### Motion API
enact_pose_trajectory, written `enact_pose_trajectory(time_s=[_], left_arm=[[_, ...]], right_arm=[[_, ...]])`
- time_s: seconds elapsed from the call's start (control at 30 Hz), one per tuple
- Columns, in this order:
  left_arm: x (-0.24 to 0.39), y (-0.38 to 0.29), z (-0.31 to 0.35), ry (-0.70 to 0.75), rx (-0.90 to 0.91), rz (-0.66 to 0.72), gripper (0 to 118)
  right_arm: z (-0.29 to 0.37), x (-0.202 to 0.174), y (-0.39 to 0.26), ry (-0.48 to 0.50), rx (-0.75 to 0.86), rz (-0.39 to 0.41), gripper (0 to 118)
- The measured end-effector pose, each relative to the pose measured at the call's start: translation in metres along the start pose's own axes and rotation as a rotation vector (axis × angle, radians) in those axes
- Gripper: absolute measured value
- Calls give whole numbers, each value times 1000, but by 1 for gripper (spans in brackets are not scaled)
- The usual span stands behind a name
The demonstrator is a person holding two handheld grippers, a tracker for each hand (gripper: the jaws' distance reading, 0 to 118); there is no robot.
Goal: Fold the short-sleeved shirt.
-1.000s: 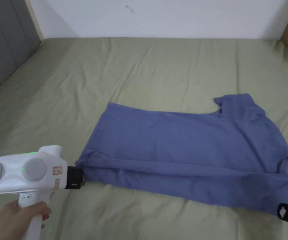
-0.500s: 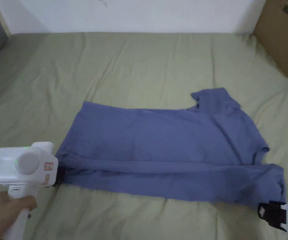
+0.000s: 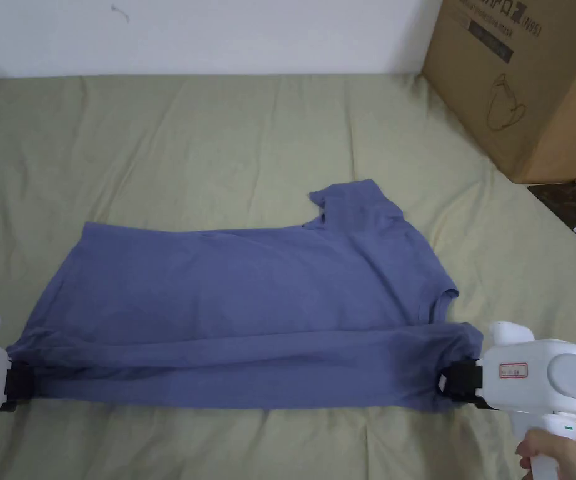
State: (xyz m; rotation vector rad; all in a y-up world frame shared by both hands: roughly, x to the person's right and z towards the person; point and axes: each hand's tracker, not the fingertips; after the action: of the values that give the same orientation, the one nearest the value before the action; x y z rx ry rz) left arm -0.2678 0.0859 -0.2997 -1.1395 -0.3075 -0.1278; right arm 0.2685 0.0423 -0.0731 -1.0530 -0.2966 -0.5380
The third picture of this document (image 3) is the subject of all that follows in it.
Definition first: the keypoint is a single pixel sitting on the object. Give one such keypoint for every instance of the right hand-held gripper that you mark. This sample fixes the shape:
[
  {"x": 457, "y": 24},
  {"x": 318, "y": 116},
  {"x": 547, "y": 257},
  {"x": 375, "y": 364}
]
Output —
[{"x": 543, "y": 375}]

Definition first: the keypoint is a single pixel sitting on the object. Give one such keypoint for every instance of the bed with pale green sheet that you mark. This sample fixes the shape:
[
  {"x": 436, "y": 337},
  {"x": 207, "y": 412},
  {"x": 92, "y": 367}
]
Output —
[{"x": 178, "y": 140}]

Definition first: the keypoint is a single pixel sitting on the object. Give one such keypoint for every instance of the brown cardboard carton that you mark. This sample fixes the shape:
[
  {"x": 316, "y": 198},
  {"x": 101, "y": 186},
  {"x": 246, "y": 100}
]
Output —
[{"x": 528, "y": 90}]

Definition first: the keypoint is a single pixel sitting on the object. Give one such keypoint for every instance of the dark patterned flat box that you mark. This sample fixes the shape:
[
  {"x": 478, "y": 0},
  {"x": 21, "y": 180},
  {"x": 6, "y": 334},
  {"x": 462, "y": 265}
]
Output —
[{"x": 573, "y": 205}]

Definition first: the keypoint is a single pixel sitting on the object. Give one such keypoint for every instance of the blue shirt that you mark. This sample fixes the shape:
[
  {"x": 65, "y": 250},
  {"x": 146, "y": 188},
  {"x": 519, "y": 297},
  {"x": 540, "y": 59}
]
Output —
[{"x": 248, "y": 290}]

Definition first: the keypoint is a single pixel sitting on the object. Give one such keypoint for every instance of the person's right hand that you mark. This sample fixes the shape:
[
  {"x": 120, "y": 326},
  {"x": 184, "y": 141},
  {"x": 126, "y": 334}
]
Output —
[{"x": 573, "y": 457}]

